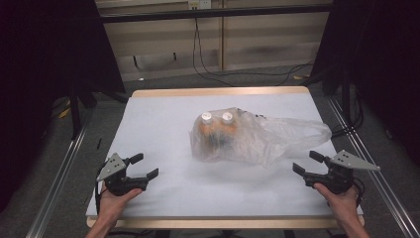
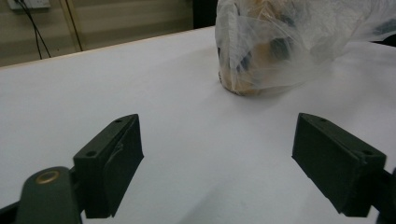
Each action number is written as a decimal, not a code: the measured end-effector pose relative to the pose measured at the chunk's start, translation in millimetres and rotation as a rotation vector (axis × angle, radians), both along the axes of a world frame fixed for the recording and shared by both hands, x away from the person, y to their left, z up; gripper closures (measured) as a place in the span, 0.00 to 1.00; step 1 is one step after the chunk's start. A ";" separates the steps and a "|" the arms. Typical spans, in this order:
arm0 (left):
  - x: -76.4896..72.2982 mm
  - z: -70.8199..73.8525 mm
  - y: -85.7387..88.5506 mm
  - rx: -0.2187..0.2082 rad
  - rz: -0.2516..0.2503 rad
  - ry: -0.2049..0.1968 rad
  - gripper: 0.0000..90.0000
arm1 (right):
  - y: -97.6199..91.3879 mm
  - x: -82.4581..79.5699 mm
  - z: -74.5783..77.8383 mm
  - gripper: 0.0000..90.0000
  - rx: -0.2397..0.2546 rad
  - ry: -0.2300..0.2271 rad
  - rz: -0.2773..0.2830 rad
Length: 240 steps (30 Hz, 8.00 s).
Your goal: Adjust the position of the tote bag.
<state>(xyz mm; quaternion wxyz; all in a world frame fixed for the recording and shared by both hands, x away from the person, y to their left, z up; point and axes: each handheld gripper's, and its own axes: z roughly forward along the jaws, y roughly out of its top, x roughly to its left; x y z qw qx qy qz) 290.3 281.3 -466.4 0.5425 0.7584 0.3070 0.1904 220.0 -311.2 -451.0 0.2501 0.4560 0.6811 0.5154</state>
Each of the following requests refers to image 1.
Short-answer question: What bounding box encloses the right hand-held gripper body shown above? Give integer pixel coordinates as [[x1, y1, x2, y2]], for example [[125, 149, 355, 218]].
[[302, 149, 381, 195]]

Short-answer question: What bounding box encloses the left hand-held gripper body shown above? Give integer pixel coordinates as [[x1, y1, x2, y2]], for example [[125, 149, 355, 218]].
[[95, 152, 149, 196]]

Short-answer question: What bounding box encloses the clear plastic bag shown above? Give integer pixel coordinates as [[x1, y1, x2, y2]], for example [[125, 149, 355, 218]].
[[188, 107, 333, 169]]

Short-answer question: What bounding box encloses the person's left hand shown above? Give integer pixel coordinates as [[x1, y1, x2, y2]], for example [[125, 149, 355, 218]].
[[98, 184, 144, 223]]

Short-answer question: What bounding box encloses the person's right hand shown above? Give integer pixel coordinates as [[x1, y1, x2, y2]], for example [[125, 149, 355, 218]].
[[313, 182, 362, 223]]

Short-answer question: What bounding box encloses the light grey table mat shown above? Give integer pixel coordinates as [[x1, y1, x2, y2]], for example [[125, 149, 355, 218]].
[[85, 92, 365, 218]]

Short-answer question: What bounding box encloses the black stand leg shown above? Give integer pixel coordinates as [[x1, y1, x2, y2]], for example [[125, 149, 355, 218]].
[[68, 86, 82, 141], [341, 77, 353, 121]]

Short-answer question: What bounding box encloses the orange juice bottle white cap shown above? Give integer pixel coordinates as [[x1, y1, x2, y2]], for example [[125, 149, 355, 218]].
[[197, 111, 218, 154], [217, 111, 239, 150]]

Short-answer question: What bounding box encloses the wooden table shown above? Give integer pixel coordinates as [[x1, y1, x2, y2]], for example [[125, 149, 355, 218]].
[[86, 86, 366, 230]]

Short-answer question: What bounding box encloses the black curtain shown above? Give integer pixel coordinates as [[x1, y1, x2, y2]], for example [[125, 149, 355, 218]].
[[303, 0, 420, 167], [0, 0, 127, 213]]

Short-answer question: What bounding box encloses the black horizontal bar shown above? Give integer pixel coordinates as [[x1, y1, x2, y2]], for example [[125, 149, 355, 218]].
[[99, 3, 334, 24]]

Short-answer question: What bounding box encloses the aluminium floor rail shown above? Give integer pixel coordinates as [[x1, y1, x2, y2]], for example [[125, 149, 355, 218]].
[[326, 96, 420, 238], [25, 120, 94, 238]]

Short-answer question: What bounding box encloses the bundle of black floor cables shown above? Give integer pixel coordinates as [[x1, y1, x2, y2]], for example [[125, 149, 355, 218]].
[[330, 87, 365, 139]]

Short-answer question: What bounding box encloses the black hanging cable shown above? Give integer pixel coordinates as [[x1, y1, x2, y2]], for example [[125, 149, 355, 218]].
[[195, 17, 316, 87], [192, 17, 229, 87]]

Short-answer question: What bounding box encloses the white wall outlet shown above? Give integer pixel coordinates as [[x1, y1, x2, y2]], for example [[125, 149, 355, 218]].
[[187, 0, 212, 10]]

